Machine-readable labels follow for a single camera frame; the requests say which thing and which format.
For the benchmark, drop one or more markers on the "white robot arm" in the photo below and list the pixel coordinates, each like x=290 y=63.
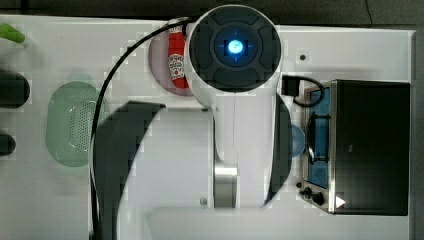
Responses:
x=233 y=63

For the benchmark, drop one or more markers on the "black steel toaster oven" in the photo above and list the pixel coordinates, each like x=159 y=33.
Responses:
x=357 y=153

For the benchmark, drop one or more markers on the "grey round plate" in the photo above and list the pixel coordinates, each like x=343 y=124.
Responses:
x=158 y=63

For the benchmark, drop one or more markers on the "red ketchup bottle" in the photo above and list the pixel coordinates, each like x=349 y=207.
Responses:
x=176 y=48

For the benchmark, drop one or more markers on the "blue round bowl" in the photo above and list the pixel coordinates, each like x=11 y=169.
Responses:
x=298 y=141

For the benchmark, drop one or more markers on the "green perforated colander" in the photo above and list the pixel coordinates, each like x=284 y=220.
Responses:
x=71 y=111

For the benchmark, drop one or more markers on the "upper black cylinder at edge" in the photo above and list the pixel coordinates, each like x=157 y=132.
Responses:
x=14 y=90

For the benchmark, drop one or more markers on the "black cylinder at edge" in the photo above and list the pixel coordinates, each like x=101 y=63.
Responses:
x=14 y=90
x=7 y=144

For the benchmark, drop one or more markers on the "lower black cylinder at edge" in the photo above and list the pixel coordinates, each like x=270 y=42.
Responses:
x=7 y=144

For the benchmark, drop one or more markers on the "green object at edge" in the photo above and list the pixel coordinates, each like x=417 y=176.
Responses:
x=10 y=33

